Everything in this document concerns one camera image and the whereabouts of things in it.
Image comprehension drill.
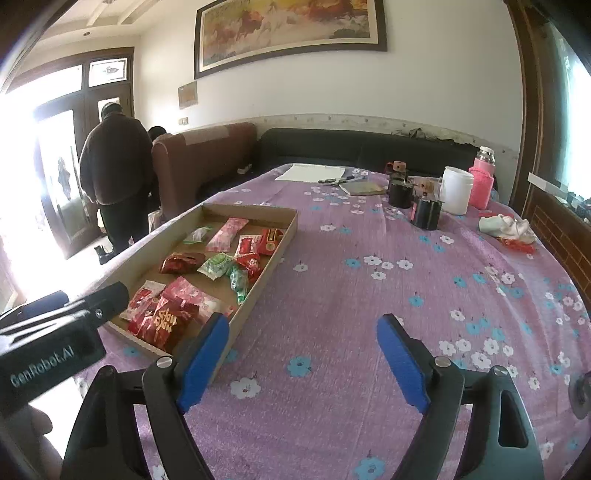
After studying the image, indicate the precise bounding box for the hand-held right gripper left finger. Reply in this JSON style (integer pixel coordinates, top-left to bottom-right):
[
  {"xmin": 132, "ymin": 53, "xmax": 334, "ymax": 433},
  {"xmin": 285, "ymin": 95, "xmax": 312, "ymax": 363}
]
[{"xmin": 60, "ymin": 312, "xmax": 230, "ymax": 480}]

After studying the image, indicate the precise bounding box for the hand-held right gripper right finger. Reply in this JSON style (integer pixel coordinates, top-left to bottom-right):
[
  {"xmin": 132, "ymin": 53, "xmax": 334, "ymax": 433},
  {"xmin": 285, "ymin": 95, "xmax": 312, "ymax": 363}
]
[{"xmin": 376, "ymin": 314, "xmax": 546, "ymax": 480}]

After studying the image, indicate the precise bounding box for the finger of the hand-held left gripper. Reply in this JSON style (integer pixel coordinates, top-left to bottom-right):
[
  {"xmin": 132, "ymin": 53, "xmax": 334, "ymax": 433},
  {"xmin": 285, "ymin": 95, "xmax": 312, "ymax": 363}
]
[
  {"xmin": 65, "ymin": 281, "xmax": 131, "ymax": 328},
  {"xmin": 0, "ymin": 290, "xmax": 70, "ymax": 330}
]

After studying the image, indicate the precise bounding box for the long pink snack packet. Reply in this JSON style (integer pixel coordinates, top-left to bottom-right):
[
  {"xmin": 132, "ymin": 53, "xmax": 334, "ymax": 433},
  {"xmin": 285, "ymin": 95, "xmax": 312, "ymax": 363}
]
[{"xmin": 163, "ymin": 276, "xmax": 225, "ymax": 326}]

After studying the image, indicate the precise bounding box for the green striped candy packet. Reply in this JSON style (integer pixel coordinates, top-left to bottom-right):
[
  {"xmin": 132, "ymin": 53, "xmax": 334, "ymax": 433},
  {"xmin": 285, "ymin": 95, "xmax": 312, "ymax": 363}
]
[{"xmin": 229, "ymin": 268, "xmax": 250, "ymax": 305}]

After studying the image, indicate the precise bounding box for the small red candy packet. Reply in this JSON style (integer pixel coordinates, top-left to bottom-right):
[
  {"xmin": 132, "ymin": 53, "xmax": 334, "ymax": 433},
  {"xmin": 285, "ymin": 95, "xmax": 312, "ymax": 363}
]
[{"xmin": 235, "ymin": 253, "xmax": 263, "ymax": 283}]

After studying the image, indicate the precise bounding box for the red rectangular snack packet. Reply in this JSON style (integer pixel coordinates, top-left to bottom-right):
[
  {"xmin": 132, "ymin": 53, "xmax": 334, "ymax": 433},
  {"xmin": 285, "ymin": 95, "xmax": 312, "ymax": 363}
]
[{"xmin": 259, "ymin": 227, "xmax": 284, "ymax": 256}]

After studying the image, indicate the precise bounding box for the shallow cardboard box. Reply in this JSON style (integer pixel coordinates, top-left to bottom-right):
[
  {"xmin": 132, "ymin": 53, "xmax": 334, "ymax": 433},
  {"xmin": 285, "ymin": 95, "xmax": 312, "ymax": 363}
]
[{"xmin": 104, "ymin": 203, "xmax": 300, "ymax": 386}]

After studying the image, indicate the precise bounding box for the small green clear packet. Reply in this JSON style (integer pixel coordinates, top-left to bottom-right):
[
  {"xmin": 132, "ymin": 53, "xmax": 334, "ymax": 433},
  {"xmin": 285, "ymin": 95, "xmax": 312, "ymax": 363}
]
[{"xmin": 183, "ymin": 226, "xmax": 214, "ymax": 245}]

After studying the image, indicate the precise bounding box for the red white square packet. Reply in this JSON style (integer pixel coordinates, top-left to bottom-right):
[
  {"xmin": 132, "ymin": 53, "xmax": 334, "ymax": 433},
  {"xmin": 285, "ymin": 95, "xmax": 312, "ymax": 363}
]
[{"xmin": 235, "ymin": 234, "xmax": 264, "ymax": 258}]

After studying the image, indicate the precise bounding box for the black cup with tag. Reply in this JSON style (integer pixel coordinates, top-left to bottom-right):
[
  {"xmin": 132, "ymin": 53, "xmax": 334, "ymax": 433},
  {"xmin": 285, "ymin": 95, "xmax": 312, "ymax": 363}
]
[
  {"xmin": 387, "ymin": 161, "xmax": 415, "ymax": 208},
  {"xmin": 411, "ymin": 180, "xmax": 444, "ymax": 230}
]

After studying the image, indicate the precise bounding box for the red bag under cloth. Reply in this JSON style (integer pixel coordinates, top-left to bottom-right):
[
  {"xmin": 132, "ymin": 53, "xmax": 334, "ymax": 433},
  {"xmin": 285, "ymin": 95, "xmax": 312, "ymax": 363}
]
[{"xmin": 501, "ymin": 237, "xmax": 537, "ymax": 254}]

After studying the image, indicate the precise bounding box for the brown sofa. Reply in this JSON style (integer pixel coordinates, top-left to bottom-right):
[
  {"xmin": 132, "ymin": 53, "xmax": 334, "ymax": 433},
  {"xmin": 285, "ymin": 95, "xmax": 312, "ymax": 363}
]
[{"xmin": 151, "ymin": 122, "xmax": 258, "ymax": 219}]

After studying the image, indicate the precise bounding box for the wooden glass door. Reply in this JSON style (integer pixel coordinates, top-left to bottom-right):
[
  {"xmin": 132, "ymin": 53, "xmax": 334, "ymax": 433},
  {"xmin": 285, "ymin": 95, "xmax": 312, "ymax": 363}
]
[{"xmin": 32, "ymin": 46, "xmax": 136, "ymax": 259}]

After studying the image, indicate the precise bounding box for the white crumpled cloth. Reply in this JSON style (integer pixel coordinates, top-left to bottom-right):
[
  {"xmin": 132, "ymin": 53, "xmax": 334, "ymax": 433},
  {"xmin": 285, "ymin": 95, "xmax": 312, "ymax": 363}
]
[{"xmin": 479, "ymin": 213, "xmax": 536, "ymax": 243}]

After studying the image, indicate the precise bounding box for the grey notebook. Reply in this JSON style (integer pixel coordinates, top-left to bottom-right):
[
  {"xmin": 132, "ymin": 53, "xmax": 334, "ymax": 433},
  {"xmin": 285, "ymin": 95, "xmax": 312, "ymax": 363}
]
[{"xmin": 341, "ymin": 181, "xmax": 387, "ymax": 196}]

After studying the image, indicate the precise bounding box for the white plastic cup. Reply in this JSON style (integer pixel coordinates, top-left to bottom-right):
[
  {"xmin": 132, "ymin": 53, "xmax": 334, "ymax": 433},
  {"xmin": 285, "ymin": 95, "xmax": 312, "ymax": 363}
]
[{"xmin": 440, "ymin": 166, "xmax": 475, "ymax": 216}]

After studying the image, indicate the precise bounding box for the pink sleeved thermos bottle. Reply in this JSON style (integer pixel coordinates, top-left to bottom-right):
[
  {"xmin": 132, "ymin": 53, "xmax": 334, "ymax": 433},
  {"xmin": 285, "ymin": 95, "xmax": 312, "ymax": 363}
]
[{"xmin": 468, "ymin": 146, "xmax": 499, "ymax": 210}]

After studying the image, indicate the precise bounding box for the white paper sheet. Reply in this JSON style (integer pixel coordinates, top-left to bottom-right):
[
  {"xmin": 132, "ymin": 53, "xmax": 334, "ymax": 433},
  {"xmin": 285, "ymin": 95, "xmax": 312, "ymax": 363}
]
[{"xmin": 274, "ymin": 164, "xmax": 347, "ymax": 183}]

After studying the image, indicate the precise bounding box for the dark sofa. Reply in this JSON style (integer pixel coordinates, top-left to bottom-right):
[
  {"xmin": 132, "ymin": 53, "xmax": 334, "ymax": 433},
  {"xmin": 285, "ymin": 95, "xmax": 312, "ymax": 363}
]
[{"xmin": 256, "ymin": 128, "xmax": 483, "ymax": 178}]

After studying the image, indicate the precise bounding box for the small wall picture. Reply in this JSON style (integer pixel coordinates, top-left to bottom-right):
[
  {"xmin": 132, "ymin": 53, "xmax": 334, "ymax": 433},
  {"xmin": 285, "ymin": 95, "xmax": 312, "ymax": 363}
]
[{"xmin": 178, "ymin": 80, "xmax": 199, "ymax": 110}]

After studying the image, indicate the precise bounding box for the framed wall painting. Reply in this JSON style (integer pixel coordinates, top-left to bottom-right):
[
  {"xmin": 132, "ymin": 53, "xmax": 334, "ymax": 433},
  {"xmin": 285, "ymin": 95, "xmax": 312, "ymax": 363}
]
[{"xmin": 194, "ymin": 0, "xmax": 387, "ymax": 80}]

